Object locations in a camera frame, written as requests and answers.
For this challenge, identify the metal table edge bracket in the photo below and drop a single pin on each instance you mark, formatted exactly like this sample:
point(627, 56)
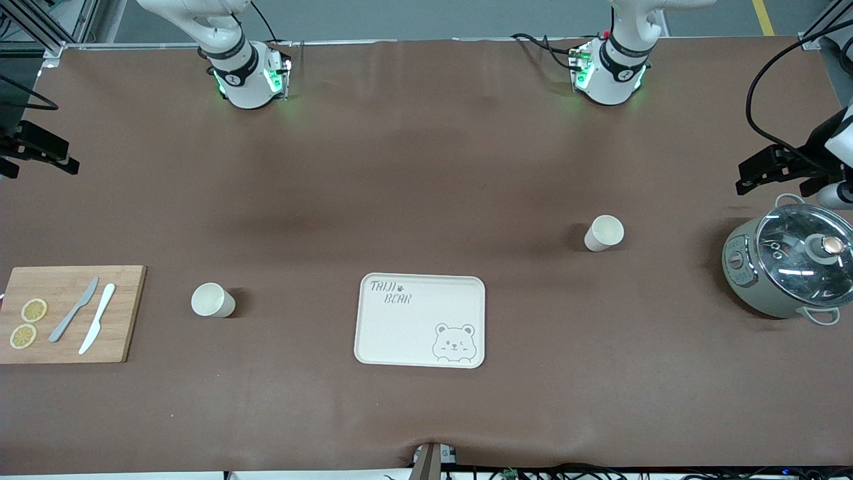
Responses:
point(430, 460)

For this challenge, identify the white plastic knife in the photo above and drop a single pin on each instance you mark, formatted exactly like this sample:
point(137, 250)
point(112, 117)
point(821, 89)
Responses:
point(98, 316)

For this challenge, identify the grey plastic knife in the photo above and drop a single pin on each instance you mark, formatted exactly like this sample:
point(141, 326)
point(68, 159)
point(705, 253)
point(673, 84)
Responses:
point(70, 316)

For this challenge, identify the glass pot lid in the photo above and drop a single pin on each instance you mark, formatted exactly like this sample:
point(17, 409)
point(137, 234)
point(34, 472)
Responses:
point(793, 260)

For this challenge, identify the aluminium frame post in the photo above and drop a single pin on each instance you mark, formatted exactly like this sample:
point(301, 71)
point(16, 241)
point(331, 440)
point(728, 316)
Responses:
point(808, 42)
point(53, 50)

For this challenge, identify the cream bear print tray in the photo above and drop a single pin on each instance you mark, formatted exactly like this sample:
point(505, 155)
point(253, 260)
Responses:
point(400, 333)

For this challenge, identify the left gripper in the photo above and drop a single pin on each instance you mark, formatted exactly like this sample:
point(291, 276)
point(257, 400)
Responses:
point(814, 148)

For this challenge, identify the bamboo cutting board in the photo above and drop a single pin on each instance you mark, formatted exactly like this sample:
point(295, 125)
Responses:
point(73, 280)

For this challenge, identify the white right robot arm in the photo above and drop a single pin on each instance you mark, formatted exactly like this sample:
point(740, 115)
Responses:
point(243, 80)

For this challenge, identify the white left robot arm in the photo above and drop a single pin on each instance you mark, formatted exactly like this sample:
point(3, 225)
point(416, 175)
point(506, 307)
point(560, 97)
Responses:
point(610, 76)

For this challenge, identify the green electric cooking pot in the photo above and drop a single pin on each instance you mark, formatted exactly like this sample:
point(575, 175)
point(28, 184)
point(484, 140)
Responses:
point(740, 266)

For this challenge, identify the yellow lemon slice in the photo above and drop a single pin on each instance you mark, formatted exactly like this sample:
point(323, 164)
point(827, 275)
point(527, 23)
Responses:
point(34, 310)
point(22, 336)

